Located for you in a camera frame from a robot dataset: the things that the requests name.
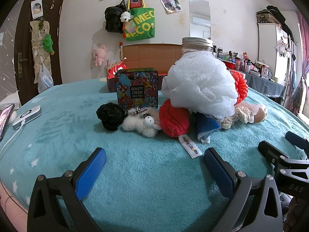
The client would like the photo collage poster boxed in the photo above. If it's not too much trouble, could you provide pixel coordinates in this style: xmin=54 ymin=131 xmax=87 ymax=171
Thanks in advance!
xmin=160 ymin=0 xmax=182 ymax=14

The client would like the red basin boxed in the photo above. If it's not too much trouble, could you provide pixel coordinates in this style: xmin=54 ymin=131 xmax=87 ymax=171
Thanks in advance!
xmin=222 ymin=60 xmax=235 ymax=70

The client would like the brown door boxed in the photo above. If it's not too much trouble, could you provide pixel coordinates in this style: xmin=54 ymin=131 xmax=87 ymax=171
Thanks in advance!
xmin=14 ymin=0 xmax=63 ymax=105

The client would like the red cardboard box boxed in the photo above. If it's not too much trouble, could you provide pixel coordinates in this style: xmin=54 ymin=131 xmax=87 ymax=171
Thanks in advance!
xmin=106 ymin=43 xmax=182 ymax=92

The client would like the teal fleece blanket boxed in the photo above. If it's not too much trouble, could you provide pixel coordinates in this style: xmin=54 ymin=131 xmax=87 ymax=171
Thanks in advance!
xmin=0 ymin=78 xmax=309 ymax=232

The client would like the smartphone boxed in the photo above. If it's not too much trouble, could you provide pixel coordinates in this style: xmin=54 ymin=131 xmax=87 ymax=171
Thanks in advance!
xmin=0 ymin=104 xmax=15 ymax=141

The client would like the white plastic bag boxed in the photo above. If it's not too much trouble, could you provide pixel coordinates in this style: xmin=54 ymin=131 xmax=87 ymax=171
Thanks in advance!
xmin=38 ymin=56 xmax=53 ymax=93

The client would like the large glass tea jar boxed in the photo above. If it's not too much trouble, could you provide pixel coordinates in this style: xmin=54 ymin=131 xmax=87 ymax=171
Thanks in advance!
xmin=182 ymin=37 xmax=213 ymax=55

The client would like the cream crochet scrunchie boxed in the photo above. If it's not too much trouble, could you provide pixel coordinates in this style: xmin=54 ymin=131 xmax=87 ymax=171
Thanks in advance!
xmin=216 ymin=106 xmax=253 ymax=130

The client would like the pink rabbit plush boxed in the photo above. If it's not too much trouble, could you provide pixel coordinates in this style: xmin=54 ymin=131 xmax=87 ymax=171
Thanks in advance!
xmin=92 ymin=43 xmax=106 ymax=67

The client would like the red mesh bath pouf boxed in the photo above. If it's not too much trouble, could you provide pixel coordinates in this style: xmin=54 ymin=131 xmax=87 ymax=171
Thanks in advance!
xmin=230 ymin=70 xmax=248 ymax=105

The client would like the white dog plush charm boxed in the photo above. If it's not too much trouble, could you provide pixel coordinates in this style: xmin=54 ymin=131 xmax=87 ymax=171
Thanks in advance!
xmin=120 ymin=11 xmax=134 ymax=23

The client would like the person right hand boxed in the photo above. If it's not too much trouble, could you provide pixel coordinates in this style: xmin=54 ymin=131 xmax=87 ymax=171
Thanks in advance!
xmin=283 ymin=197 xmax=308 ymax=231

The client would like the black fluffy pompom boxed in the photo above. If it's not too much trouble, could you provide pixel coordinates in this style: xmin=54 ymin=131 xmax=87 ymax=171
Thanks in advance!
xmin=96 ymin=102 xmax=128 ymax=131

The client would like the white fluffy bunny keychain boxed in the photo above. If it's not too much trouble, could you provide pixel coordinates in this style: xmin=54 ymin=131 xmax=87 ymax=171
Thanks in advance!
xmin=121 ymin=107 xmax=162 ymax=138

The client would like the white wardrobe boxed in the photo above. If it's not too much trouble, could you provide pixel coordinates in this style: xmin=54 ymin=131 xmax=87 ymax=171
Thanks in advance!
xmin=258 ymin=23 xmax=293 ymax=85

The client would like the door portrait photo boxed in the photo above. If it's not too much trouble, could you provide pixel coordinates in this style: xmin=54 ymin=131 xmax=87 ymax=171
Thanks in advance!
xmin=30 ymin=0 xmax=43 ymax=19

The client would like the white charging pad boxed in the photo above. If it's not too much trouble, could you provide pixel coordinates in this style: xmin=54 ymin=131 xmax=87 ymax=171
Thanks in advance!
xmin=12 ymin=105 xmax=42 ymax=130

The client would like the green tote bag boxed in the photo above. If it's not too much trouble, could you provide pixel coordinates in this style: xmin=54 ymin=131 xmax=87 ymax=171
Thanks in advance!
xmin=123 ymin=0 xmax=155 ymax=41

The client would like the red framed picture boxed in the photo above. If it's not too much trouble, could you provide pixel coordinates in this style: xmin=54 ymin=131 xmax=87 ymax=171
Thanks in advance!
xmin=128 ymin=0 xmax=143 ymax=9

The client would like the wall mirror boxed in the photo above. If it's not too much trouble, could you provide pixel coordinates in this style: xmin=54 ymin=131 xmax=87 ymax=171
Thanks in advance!
xmin=189 ymin=0 xmax=211 ymax=39

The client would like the dark grey tablecloth table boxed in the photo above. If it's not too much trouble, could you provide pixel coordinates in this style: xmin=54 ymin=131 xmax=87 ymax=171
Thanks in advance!
xmin=244 ymin=73 xmax=284 ymax=105

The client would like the black backpack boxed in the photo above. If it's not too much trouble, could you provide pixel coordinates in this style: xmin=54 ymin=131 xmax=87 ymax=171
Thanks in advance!
xmin=105 ymin=0 xmax=126 ymax=34

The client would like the tan powder puff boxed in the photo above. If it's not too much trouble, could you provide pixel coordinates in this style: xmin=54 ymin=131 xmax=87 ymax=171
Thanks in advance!
xmin=254 ymin=107 xmax=268 ymax=123

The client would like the beige hanging organizer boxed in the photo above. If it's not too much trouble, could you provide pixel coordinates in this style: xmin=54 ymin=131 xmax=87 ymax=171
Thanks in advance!
xmin=30 ymin=18 xmax=52 ymax=84

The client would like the white mesh bath pouf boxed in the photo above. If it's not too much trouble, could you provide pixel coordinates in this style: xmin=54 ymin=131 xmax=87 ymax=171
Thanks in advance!
xmin=161 ymin=51 xmax=238 ymax=119

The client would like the floral beauty cream tin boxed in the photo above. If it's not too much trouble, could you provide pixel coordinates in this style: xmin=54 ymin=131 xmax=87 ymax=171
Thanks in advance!
xmin=115 ymin=68 xmax=159 ymax=109

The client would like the pink curtain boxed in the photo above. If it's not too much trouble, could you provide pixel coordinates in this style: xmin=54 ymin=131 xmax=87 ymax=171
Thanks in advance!
xmin=296 ymin=12 xmax=309 ymax=77

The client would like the green frog plush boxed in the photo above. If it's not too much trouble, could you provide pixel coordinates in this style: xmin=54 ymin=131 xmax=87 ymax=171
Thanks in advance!
xmin=42 ymin=34 xmax=54 ymax=55

